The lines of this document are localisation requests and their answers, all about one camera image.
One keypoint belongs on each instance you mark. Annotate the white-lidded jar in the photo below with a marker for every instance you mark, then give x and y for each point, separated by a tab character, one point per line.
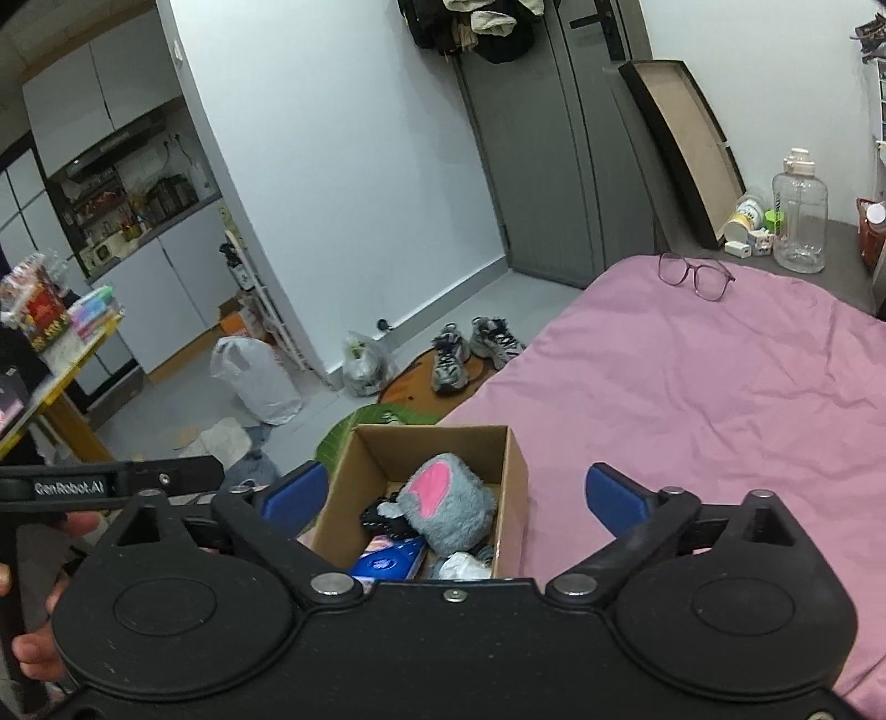
877	212

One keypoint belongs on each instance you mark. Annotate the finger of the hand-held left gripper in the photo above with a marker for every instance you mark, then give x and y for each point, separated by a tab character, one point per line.
180	474

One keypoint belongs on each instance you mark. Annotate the white supplement bottle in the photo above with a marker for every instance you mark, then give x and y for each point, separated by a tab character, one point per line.
742	218

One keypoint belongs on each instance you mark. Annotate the folded white rack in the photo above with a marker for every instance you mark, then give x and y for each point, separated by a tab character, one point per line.
277	325

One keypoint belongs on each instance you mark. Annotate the red basket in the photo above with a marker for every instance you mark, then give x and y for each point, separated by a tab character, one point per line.
869	242

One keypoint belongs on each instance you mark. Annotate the grey plastic bag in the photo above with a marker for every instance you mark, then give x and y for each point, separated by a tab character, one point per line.
365	367

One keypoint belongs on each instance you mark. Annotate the white kitchen cabinets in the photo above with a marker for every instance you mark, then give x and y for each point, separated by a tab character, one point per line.
173	263

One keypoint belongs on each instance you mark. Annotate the grey sneaker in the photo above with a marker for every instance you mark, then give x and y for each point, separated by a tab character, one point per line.
450	360
497	339

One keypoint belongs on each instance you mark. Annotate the white plastic bag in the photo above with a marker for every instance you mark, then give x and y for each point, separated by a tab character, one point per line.
256	381

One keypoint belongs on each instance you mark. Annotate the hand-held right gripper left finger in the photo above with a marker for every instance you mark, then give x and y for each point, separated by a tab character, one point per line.
299	495

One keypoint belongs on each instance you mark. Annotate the purple-framed glasses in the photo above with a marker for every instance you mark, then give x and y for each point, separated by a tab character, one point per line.
696	277

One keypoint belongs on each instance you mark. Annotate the hanging clothes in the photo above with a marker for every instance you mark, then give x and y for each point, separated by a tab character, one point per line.
477	24

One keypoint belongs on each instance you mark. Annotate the grey door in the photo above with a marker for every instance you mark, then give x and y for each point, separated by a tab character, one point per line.
554	173

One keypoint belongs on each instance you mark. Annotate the brown wooden board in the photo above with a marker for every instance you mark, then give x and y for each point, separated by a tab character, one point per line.
685	138

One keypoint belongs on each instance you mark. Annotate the person's left hand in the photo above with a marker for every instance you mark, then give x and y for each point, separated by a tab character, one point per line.
34	651

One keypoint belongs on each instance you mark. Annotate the pink bedsheet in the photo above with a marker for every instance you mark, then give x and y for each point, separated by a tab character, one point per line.
692	415

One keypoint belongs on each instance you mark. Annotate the small white box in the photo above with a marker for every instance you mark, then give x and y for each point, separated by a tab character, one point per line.
760	242

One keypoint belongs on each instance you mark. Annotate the small green container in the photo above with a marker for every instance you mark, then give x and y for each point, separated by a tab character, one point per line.
774	221

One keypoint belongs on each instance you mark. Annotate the clear plastic water jug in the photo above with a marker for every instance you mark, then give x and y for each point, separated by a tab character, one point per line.
799	214

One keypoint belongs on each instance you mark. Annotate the grey and pink plush toy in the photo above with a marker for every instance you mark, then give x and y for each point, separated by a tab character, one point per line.
453	512

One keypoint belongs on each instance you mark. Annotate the crumpled paper on floor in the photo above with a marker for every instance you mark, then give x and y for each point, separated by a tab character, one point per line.
218	436

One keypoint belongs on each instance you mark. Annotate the yellow table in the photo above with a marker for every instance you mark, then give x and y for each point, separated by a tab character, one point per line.
66	401

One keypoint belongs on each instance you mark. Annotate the blue denim cloth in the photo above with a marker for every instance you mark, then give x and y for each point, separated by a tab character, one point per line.
253	467

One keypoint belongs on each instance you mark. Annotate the cardboard box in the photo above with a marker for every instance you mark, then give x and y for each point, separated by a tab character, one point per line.
516	498

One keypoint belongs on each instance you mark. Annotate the blue tissue packet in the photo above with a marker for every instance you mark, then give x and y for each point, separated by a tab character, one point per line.
387	557

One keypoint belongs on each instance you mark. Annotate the orange floor mat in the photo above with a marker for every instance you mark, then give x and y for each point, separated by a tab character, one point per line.
412	388

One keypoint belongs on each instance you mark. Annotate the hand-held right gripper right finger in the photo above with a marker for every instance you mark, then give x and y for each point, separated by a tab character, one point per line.
616	502

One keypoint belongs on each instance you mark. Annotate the green leaf-print mat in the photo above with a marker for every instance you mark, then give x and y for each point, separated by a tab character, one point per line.
342	433

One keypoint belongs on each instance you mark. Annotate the small white charger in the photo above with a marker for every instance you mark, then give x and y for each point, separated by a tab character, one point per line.
737	248

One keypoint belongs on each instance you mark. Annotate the clear bag of white stuffing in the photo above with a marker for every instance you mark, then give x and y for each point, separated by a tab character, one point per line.
460	566

